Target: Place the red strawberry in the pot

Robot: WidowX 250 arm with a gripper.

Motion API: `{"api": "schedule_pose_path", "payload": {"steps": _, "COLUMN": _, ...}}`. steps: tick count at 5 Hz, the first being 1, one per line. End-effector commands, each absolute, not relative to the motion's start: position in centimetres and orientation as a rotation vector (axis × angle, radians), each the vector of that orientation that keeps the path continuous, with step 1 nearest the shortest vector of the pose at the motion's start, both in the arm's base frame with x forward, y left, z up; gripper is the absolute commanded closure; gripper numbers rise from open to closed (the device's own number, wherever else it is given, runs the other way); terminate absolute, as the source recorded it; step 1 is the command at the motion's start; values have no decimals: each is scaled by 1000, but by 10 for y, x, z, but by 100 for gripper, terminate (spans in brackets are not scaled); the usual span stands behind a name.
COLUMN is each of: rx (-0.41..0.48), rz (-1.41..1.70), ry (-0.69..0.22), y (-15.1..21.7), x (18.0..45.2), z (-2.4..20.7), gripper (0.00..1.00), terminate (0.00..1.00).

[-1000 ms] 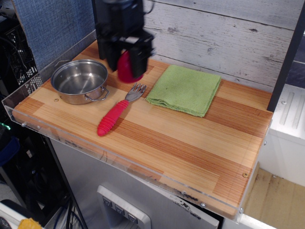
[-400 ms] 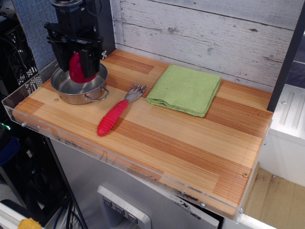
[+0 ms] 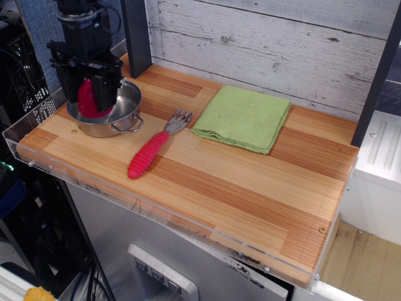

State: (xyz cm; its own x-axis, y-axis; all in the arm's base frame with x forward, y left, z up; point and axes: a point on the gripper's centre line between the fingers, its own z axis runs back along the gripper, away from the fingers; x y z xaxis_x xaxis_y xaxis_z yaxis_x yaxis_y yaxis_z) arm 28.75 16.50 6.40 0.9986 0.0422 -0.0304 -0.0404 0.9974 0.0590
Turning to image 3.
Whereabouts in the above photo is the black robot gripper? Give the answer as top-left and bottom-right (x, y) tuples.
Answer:
(47, 41), (123, 112)

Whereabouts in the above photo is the red toy strawberry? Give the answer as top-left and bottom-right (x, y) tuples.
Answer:
(77, 78), (113, 119)

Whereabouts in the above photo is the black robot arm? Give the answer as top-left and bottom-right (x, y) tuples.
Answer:
(47, 1), (123, 114)

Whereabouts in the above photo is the stainless steel pot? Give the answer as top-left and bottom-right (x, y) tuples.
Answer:
(66, 81), (144, 138)

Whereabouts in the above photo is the black plastic crate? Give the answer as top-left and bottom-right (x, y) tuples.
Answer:
(1, 25), (49, 114)

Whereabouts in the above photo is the green folded cloth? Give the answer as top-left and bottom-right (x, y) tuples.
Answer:
(192, 85), (291, 154)

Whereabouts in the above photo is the clear acrylic table guard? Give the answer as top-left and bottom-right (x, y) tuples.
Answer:
(4, 65), (358, 289)

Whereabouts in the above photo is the white toy sink counter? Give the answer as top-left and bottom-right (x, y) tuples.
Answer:
(339, 111), (400, 245)

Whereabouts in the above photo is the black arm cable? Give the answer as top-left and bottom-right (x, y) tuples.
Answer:
(96, 0), (122, 35)

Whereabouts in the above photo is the dark vertical post left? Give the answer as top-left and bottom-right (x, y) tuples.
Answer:
(121, 0), (152, 78)

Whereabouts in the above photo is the dark vertical post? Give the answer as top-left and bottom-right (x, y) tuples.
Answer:
(121, 0), (152, 78)
(351, 3), (400, 147)

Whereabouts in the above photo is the fork with red handle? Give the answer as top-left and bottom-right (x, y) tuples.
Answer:
(127, 109), (193, 179)

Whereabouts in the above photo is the dark vertical post right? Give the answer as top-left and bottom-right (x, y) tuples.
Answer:
(351, 3), (400, 147)

